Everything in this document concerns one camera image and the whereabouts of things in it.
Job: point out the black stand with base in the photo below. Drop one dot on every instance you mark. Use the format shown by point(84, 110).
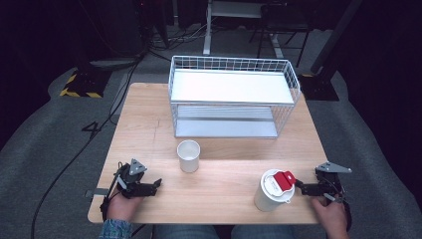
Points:
point(326, 63)

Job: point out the person's left hand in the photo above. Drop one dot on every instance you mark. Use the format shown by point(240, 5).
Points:
point(121, 209)

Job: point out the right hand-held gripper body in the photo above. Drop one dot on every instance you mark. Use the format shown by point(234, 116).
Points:
point(330, 184)

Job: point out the person's left leg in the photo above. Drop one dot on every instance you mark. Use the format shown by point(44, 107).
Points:
point(185, 232)

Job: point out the person's right hand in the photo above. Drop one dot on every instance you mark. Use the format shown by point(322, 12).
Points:
point(333, 220)

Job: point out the small white paper cup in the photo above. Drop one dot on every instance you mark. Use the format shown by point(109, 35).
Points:
point(189, 159)

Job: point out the person's leg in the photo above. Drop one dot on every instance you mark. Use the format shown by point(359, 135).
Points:
point(185, 232)
point(262, 232)

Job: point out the black chair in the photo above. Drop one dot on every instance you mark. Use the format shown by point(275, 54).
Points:
point(282, 23)

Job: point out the large white cup red-tab lid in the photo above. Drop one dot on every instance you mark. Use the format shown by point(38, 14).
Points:
point(270, 195)

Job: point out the person's right leg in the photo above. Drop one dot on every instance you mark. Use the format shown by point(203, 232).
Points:
point(262, 232)

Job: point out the yellow black striped base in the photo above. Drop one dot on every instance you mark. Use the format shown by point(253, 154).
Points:
point(84, 84)

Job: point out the grey tape strip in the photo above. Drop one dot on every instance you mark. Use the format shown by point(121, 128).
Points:
point(98, 192)

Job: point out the white desk frame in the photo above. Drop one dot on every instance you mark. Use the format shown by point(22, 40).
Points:
point(232, 10)

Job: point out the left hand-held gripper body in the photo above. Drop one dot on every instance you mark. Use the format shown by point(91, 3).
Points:
point(127, 181)

